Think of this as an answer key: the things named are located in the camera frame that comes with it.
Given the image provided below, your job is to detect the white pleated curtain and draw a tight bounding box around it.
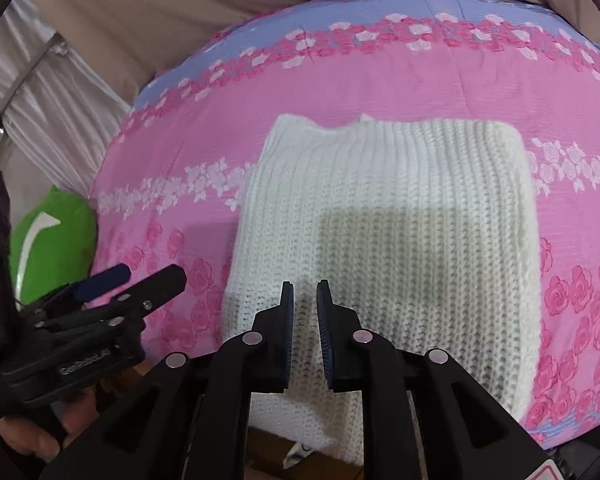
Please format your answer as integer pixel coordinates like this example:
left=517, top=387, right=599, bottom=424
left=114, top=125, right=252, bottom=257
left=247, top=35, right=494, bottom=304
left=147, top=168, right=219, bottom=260
left=0, top=0, right=132, bottom=197

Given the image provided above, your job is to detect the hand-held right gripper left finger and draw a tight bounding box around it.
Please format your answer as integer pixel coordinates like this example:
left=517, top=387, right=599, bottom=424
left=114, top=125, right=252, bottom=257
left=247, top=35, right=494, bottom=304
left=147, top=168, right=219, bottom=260
left=40, top=280, right=297, bottom=480

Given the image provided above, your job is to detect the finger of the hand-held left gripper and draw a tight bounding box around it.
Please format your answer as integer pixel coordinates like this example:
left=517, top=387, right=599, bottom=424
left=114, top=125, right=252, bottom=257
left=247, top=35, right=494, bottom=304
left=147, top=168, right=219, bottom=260
left=40, top=264, right=132, bottom=317
left=107, top=265, right=188, bottom=322

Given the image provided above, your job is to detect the white red black knit sweater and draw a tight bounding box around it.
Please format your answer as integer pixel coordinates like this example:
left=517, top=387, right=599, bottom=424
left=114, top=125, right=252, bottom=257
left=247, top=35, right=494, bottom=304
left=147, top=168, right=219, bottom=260
left=221, top=113, right=542, bottom=467

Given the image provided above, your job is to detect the person's left hand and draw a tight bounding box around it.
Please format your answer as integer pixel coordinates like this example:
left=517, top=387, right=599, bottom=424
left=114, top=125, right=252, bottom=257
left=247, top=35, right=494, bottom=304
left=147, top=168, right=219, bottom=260
left=0, top=392, right=102, bottom=461

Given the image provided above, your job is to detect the pink floral bed sheet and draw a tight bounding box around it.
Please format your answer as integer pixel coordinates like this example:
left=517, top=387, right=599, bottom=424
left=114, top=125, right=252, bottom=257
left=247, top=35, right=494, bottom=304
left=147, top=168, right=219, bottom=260
left=87, top=0, right=600, bottom=452

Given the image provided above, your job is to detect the green plush toy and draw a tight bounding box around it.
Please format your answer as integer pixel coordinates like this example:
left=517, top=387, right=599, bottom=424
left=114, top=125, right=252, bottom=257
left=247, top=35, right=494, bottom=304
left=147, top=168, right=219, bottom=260
left=9, top=185, right=99, bottom=307

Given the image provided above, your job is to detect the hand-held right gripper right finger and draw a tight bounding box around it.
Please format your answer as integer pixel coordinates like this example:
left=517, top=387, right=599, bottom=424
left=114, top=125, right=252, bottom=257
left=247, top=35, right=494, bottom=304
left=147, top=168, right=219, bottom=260
left=316, top=279, right=548, bottom=480

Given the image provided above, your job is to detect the beige backdrop cloth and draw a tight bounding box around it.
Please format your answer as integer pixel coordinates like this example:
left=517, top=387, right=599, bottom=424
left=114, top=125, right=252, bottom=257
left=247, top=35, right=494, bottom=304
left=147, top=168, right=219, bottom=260
left=22, top=0, right=600, bottom=107

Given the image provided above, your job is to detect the brown cardboard box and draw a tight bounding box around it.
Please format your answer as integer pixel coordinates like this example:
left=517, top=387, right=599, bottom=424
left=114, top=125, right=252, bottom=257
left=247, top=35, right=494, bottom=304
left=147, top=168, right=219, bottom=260
left=247, top=427, right=341, bottom=480

